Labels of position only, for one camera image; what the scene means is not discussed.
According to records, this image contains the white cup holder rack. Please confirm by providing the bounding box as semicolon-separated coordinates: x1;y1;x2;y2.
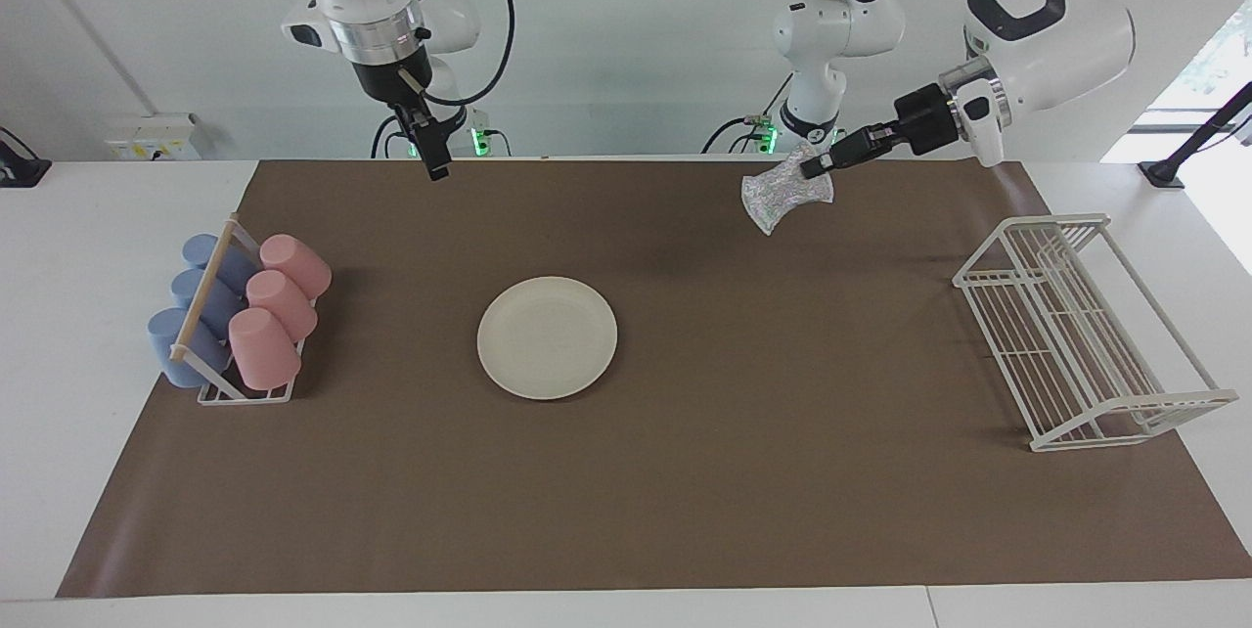
169;214;319;406

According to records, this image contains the black table clamp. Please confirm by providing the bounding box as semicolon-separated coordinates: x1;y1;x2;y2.
0;126;52;189

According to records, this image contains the silver mesh sponge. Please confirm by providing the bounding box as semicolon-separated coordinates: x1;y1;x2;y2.
740;141;837;236

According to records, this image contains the black base cable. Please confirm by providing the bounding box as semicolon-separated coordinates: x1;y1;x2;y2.
370;112;407;159
701;70;795;157

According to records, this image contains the brown table mat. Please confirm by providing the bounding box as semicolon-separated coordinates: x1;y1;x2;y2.
56;158;1252;600

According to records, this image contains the black camera stand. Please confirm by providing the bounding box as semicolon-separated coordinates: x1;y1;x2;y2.
1138;80;1252;189

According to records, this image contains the cream round plate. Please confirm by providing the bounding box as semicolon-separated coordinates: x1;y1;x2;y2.
476;276;619;402

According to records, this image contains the blue plastic cup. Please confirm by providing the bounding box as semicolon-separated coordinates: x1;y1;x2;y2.
182;234;260;292
148;307;233;388
171;268;246;336

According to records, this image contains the pink plastic cup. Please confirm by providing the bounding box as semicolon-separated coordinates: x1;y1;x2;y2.
246;270;319;342
228;307;302;391
259;234;333;300

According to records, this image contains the white wall outlet box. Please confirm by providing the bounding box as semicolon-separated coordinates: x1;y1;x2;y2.
106;112;201;162

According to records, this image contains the black right base cable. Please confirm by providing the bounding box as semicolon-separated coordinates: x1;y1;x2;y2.
370;112;407;159

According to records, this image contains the black left base cable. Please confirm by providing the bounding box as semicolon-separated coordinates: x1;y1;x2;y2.
701;70;795;157

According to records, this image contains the white wire dish rack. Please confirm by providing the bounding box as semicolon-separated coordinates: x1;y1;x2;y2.
952;212;1240;453

